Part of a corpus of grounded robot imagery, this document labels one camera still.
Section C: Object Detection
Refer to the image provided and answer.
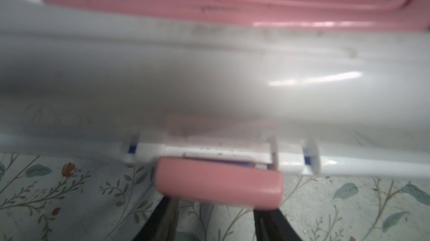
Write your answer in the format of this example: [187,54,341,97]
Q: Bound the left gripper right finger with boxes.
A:
[253,209,302,241]

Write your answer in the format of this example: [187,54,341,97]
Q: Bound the white blue tool box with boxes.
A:
[1,0,430,210]

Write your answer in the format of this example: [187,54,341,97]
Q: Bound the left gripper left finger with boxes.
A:
[133,196,179,241]

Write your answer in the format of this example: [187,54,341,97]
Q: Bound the floral table mat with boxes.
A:
[1,154,430,241]

